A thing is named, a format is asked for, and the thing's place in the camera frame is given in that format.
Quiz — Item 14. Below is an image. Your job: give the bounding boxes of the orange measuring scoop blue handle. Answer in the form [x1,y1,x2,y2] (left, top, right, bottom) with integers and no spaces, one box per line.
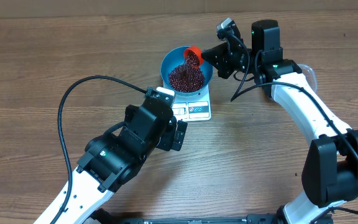
[184,46,204,68]

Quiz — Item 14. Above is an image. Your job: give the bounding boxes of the clear plastic container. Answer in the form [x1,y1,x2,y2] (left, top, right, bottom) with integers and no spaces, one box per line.
[298,64,318,93]

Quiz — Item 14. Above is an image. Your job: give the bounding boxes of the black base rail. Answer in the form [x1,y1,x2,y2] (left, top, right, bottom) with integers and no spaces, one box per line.
[85,207,334,224]

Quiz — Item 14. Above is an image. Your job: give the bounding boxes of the white kitchen scale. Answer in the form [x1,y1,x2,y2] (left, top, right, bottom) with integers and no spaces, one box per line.
[172,85,212,122]

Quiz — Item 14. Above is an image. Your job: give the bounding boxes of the red beans in scoop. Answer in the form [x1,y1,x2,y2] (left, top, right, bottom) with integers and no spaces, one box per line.
[185,51,200,68]

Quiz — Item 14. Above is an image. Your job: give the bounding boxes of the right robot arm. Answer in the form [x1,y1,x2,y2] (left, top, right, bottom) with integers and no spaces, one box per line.
[201,19,358,223]

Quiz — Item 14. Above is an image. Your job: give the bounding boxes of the red beans in bowl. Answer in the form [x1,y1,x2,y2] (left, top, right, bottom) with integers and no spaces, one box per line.
[168,63,205,93]

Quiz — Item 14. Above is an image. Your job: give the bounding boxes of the blue bowl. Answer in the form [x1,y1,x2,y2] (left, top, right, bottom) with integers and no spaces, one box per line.
[160,46,213,93]

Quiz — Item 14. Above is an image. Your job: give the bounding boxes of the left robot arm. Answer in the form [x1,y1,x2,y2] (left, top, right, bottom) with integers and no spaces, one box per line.
[36,90,187,223]

